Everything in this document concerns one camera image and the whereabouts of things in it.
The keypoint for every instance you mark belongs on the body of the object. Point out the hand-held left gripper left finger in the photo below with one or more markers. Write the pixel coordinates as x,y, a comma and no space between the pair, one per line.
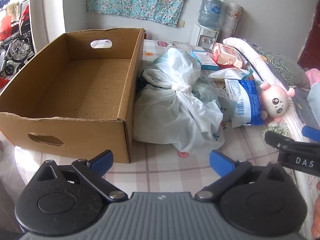
102,161

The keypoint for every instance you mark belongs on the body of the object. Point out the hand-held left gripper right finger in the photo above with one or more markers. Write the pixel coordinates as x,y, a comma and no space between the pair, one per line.
221,161

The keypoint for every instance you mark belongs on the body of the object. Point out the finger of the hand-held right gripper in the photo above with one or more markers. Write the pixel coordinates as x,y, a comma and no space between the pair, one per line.
311,131
277,140

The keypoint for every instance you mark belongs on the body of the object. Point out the pink plush toy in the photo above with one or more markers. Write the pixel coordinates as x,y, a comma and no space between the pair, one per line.
275,105

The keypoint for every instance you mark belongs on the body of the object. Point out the blue and white packet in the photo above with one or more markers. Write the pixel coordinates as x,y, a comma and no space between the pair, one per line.
250,100

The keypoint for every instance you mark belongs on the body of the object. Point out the brown cardboard box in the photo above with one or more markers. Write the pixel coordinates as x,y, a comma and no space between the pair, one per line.
87,80

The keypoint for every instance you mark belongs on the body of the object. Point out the person's right hand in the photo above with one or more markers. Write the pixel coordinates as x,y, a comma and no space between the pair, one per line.
317,210

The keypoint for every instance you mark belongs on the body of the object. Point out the green floral scrunchie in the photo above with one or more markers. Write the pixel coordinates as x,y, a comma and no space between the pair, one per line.
277,128

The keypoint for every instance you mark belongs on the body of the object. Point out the dark grey cloth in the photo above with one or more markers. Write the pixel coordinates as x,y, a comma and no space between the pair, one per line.
303,107

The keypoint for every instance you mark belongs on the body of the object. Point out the light blue cloth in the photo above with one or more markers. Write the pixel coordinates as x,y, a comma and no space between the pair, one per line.
315,100

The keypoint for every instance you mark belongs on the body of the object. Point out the pink cloth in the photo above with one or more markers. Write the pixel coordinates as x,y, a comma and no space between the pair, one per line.
313,77

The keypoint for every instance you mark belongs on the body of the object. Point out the dark floral pillow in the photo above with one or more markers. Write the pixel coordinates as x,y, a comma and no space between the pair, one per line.
287,67

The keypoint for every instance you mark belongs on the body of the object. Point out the white plastic bag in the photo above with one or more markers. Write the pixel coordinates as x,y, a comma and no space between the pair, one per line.
175,105

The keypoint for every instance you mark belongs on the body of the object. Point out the dark red wooden door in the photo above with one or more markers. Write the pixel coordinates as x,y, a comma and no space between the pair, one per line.
312,42

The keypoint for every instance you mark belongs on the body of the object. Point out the pink wet wipes pack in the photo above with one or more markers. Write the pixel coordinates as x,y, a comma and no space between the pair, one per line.
226,55

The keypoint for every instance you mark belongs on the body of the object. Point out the light blue box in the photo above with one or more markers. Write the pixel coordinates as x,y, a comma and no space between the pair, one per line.
205,60

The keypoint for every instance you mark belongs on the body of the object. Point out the white water dispenser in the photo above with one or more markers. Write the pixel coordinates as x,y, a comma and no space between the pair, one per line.
200,36

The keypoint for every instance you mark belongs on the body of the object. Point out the printed film roll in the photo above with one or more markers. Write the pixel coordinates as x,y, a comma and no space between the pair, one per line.
232,20

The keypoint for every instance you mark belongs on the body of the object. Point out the wheelchair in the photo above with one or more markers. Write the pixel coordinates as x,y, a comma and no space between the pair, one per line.
17,47

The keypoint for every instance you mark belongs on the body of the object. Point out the blue water bottle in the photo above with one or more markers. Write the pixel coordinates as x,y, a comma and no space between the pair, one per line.
210,15

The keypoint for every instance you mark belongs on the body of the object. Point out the wall socket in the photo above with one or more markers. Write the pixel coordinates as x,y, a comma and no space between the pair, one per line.
181,23

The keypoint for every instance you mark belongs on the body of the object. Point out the teal floral wall cloth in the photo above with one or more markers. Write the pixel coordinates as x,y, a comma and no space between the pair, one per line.
137,0

